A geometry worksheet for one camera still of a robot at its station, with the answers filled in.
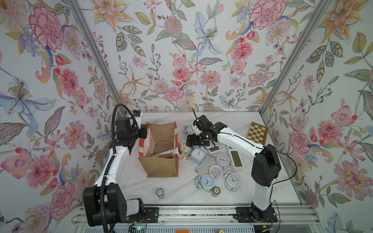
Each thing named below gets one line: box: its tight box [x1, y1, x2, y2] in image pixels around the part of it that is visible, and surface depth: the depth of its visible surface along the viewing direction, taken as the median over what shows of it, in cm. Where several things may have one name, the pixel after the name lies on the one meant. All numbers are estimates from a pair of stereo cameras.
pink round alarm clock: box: [208, 164, 224, 181], surface depth 89 cm
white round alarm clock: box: [216, 153, 231, 169], surface depth 92 cm
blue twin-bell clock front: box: [194, 174, 216, 193], surface depth 83 cm
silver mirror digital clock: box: [150, 148, 174, 159], surface depth 92 cm
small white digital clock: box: [208, 144, 222, 156], surface depth 97 cm
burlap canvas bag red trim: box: [136, 121, 185, 179], surface depth 86 cm
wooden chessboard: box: [246, 121, 269, 146], surface depth 106 cm
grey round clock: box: [182, 146, 191, 160], surface depth 95 cm
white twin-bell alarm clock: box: [223, 169, 242, 192], surface depth 83 cm
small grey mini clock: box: [155, 188, 166, 200], surface depth 78 cm
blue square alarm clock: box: [189, 147, 208, 164], surface depth 95 cm
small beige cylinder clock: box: [211, 185, 221, 198], surface depth 78 cm
